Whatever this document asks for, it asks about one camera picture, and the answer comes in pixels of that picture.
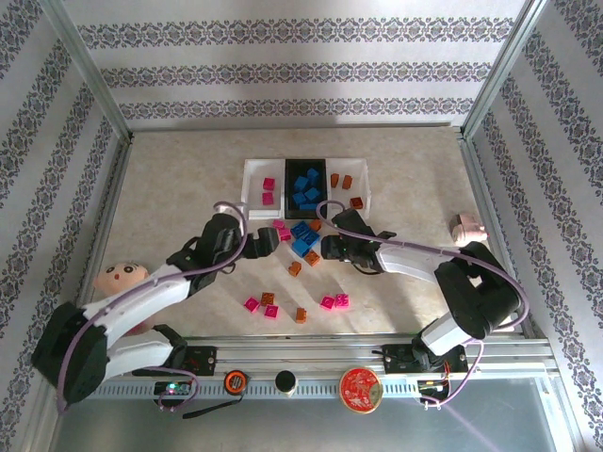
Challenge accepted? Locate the perforated metal strip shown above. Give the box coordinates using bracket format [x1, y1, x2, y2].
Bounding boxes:
[87, 381, 425, 399]

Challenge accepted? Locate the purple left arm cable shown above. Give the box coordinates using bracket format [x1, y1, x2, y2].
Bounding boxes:
[56, 201, 250, 415]

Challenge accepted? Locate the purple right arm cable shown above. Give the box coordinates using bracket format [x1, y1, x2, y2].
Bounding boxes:
[315, 200, 529, 333]

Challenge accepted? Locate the small pink plush toy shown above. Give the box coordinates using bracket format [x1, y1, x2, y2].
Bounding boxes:
[447, 212, 489, 244]

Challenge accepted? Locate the red round tin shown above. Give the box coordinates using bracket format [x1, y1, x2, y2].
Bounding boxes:
[338, 366, 383, 414]

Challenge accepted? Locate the long aluminium mounting rail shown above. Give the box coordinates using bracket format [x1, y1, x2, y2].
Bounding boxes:
[44, 334, 552, 378]

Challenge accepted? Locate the grey metal panel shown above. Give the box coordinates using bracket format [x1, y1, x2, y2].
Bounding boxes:
[46, 395, 566, 452]

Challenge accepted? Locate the aluminium frame post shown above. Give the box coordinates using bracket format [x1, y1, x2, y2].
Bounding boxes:
[40, 0, 134, 142]
[461, 0, 555, 140]

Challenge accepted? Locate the white plastic container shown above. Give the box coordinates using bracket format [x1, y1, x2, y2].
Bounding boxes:
[326, 157, 373, 220]
[240, 158, 287, 221]

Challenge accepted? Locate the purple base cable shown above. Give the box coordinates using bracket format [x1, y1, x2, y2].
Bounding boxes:
[420, 341, 485, 411]
[140, 360, 200, 413]

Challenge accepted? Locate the plush doll with face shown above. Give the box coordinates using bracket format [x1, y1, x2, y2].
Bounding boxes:
[92, 260, 156, 336]

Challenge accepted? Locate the circuit board with wires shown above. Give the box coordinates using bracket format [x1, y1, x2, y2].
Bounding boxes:
[417, 379, 453, 395]

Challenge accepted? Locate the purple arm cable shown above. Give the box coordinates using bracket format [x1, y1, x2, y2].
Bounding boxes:
[315, 200, 529, 333]
[56, 201, 250, 415]

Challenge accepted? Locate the black round knob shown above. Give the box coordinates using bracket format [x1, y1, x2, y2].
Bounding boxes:
[274, 370, 298, 396]

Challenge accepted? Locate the aluminium side rail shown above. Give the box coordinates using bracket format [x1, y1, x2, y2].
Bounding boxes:
[77, 134, 136, 307]
[459, 134, 538, 338]

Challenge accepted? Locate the orange black tape measure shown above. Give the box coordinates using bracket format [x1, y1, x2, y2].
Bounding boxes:
[182, 370, 250, 420]

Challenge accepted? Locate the black plastic container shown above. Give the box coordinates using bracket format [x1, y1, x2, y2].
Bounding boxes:
[283, 158, 330, 220]

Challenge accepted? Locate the circuit board with lights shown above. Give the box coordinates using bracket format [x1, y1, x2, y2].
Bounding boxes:
[154, 379, 193, 397]

